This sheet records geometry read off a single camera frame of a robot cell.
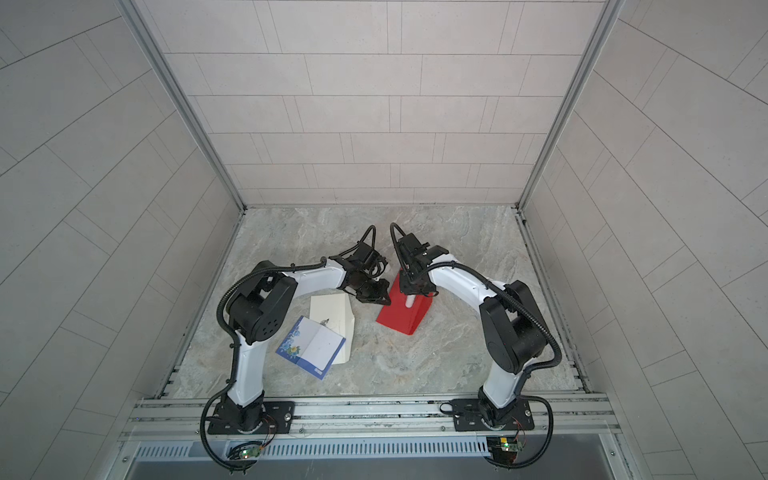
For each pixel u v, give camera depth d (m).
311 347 0.81
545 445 0.65
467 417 0.71
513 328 0.46
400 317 0.90
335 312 0.89
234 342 0.53
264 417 0.70
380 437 0.69
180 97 0.85
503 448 0.68
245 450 0.64
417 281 0.64
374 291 0.84
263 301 0.56
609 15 0.71
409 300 0.88
